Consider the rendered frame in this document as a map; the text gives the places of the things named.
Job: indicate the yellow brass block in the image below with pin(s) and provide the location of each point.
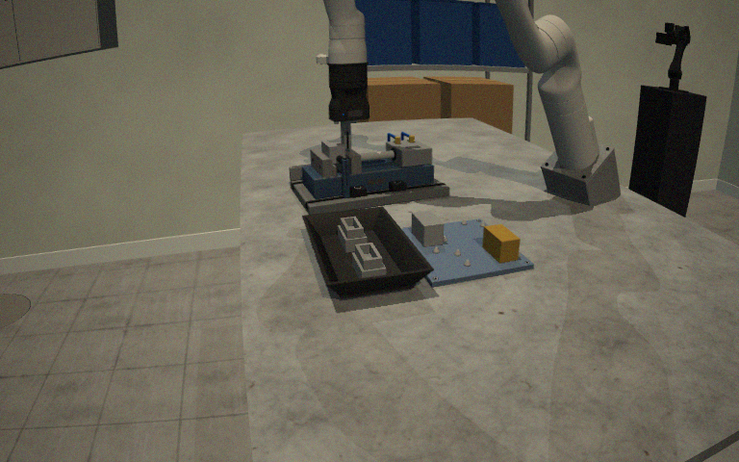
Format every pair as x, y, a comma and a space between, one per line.
501, 243

